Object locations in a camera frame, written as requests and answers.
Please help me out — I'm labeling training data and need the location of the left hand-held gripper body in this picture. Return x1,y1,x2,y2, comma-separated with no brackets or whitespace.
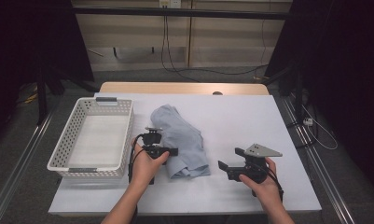
142,126,171,161

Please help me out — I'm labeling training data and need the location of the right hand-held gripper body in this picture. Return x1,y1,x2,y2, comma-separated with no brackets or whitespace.
227,143,283,185

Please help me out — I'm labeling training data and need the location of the light blue tank top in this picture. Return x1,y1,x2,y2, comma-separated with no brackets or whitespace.
150,104,211,180

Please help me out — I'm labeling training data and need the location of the white perforated plastic basket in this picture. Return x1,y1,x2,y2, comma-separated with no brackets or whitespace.
47,96,135,180

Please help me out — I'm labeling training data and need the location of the person's right hand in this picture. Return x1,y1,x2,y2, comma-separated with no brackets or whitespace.
239,157,284,209

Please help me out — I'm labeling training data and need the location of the person's left hand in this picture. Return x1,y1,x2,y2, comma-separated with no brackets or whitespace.
130,138,171,188

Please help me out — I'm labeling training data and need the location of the light wooden table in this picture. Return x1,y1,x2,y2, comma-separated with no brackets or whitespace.
99,81,270,96

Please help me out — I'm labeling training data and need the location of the black metal stand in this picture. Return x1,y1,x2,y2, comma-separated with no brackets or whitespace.
35,66,99,125
262,64,307,122

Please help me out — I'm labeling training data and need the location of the black horizontal bar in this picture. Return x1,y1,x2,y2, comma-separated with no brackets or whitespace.
72,7,293,21

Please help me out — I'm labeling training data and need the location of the black curtain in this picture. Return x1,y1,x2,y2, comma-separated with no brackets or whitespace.
264,0,374,200
0,0,95,147

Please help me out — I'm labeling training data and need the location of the right hand-held gripper black cable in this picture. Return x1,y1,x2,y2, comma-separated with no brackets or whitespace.
265,167,284,203

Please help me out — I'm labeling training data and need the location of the hand-held gripper black cable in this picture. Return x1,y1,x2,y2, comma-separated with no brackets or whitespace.
127,133,145,224
265,167,284,203

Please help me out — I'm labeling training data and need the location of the left hand-held gripper black cable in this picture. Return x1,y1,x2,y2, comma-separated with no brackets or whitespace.
127,133,145,224

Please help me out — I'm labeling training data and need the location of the black floor cable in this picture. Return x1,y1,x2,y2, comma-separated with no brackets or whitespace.
286,120,319,148

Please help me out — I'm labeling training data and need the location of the metal floor rail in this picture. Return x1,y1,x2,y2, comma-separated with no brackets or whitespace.
0,111,57,224
281,96,356,224

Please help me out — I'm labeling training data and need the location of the white cable with plug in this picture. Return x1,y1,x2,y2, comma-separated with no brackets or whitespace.
300,104,339,151

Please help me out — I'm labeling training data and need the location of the black hanging cable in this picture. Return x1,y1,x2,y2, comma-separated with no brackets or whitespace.
160,15,269,83

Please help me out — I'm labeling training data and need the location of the thin black wall cable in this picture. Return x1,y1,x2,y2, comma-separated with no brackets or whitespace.
259,0,271,68

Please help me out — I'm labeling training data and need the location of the yellow floor cable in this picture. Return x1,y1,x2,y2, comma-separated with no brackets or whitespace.
20,83,39,105

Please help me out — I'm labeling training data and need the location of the white wall socket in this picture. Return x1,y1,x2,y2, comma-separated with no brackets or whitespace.
159,0,183,9

